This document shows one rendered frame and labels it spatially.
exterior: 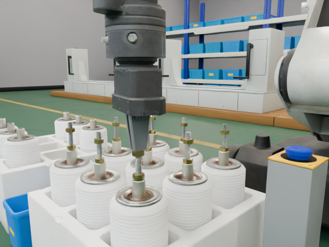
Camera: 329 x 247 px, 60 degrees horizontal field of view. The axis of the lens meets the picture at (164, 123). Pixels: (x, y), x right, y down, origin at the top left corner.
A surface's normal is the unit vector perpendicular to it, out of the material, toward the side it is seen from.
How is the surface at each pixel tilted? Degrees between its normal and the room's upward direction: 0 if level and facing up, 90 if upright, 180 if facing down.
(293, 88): 111
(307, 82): 101
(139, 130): 90
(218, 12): 90
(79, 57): 90
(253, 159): 46
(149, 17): 90
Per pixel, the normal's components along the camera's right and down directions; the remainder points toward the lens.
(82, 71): 0.71, -0.07
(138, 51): 0.17, 0.18
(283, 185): -0.72, 0.13
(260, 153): -0.49, -0.60
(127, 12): -0.13, 0.19
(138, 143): 0.44, 0.17
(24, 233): 0.67, 0.17
